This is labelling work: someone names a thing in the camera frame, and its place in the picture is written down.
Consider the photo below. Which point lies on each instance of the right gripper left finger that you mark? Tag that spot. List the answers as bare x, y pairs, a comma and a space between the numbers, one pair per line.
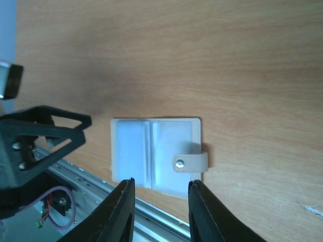
112, 220

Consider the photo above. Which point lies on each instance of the aluminium front rail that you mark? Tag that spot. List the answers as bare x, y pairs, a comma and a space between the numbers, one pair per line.
84, 207

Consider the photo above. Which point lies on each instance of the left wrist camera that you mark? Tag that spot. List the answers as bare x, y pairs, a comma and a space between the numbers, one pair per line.
11, 77

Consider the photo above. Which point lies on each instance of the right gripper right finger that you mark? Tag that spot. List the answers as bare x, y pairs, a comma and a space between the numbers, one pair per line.
211, 220

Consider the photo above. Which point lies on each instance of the beige leather card holder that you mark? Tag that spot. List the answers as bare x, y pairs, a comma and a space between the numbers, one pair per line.
162, 154

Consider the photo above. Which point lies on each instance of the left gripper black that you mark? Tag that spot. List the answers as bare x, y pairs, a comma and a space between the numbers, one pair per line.
18, 164

